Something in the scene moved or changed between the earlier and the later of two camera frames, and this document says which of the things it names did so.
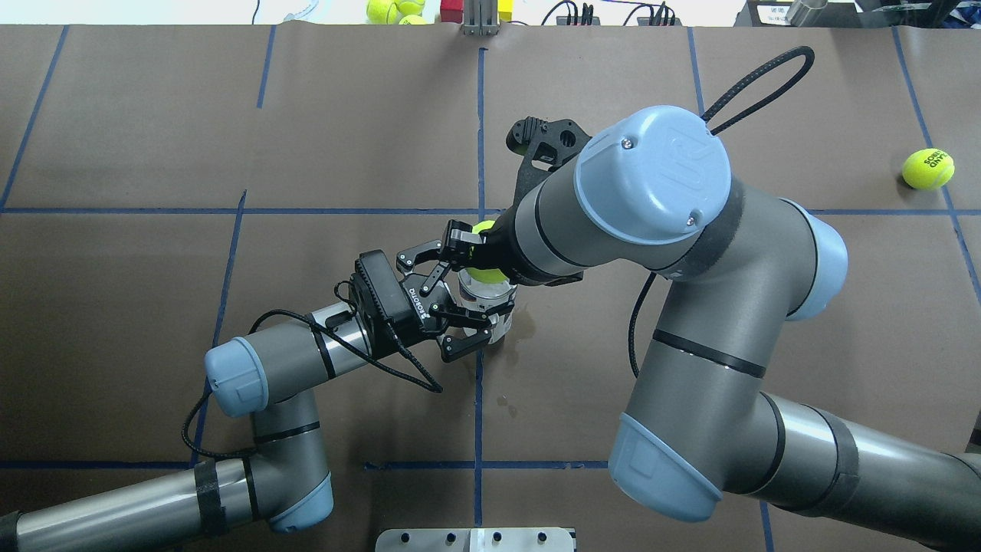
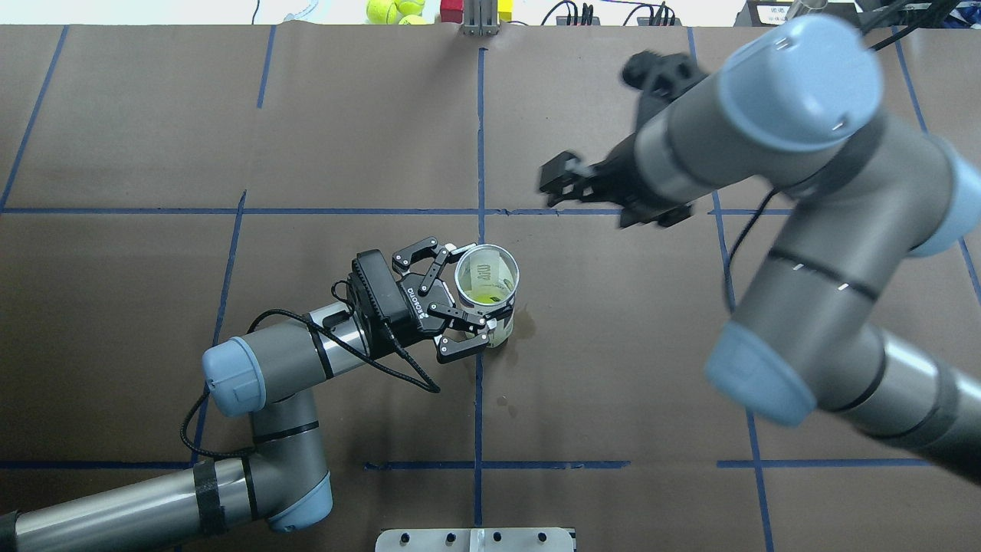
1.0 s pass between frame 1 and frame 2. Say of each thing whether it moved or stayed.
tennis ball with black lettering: moved
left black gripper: stayed
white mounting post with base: stayed
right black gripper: moved
